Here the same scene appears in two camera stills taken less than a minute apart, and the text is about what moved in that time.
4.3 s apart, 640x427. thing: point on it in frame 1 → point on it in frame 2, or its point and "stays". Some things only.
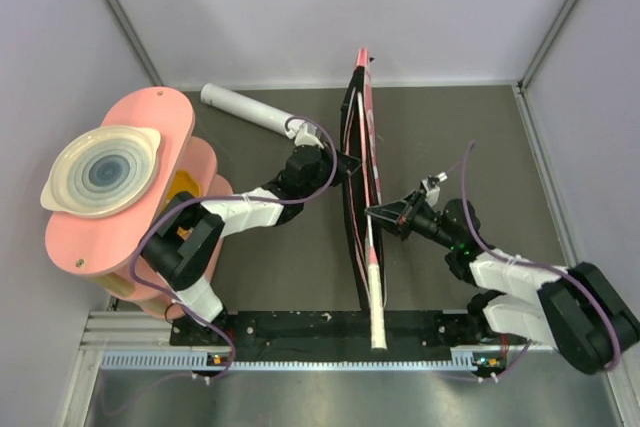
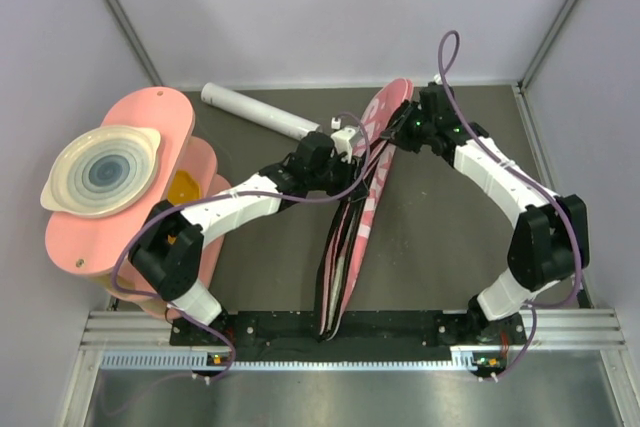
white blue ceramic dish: x=104 y=173 stays
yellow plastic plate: x=183 y=181 stays
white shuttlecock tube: x=245 y=108 stays
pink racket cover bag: x=361 y=141 → x=355 y=227
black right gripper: x=394 y=214 → x=397 y=133
